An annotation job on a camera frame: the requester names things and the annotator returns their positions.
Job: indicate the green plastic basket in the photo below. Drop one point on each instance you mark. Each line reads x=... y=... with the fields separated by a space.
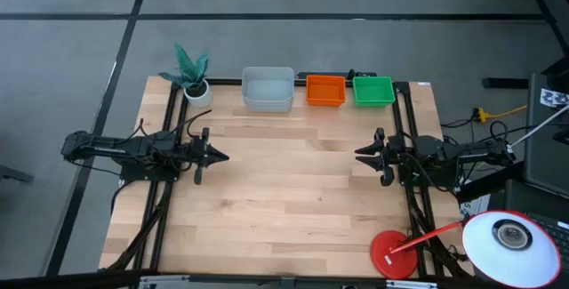
x=373 y=91

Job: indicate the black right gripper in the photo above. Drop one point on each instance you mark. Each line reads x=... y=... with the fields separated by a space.
x=389 y=155

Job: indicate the black frame rail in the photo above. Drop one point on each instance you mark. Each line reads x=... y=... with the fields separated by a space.
x=153 y=218
x=415 y=209

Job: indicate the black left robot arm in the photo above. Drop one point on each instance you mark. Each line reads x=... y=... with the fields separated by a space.
x=111 y=149

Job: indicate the black right frame rail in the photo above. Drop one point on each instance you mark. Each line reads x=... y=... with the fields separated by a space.
x=415 y=209

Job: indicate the orange plastic basket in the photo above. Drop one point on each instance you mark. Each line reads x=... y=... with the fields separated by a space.
x=326 y=101
x=326 y=89
x=326 y=105

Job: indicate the black metal floor bar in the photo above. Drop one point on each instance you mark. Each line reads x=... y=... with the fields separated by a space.
x=507 y=83
x=13 y=173

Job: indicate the green plant in white pot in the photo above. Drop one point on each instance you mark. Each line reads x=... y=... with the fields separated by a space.
x=198 y=98

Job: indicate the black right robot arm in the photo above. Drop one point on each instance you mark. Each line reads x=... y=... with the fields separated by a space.
x=467 y=153

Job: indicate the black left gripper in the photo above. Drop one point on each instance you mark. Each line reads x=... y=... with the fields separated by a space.
x=200 y=155

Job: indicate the white rod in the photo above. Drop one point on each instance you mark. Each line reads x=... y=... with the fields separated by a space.
x=538 y=126

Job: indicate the white plastic basket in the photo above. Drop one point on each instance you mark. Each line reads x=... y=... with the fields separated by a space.
x=268 y=85
x=268 y=104
x=268 y=109

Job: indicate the black laptop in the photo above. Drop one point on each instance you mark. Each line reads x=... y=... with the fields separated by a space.
x=561 y=235

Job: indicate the dark grey side desk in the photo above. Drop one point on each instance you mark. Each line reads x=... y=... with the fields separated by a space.
x=544 y=155

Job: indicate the printed marker sheet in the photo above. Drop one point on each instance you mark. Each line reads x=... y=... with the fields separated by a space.
x=553 y=98

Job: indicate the black left frame rail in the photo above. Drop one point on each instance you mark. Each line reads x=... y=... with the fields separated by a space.
x=153 y=218

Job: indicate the red desk lamp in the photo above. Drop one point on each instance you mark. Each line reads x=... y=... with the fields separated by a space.
x=393 y=255

